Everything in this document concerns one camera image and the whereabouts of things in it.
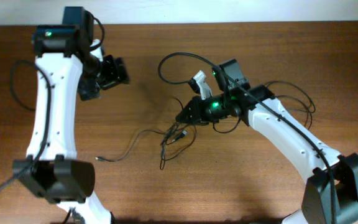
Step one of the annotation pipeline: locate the black cable bundle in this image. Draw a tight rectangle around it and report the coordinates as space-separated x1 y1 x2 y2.
95 96 198 171

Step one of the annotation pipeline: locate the separated black usb cable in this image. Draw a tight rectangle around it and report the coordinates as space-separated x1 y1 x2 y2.
264 80 316 130

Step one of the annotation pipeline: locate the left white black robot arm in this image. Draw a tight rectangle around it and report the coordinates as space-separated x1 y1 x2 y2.
13 6 130 223

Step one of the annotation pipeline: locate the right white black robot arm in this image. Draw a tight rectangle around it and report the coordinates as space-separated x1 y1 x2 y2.
176 59 358 223

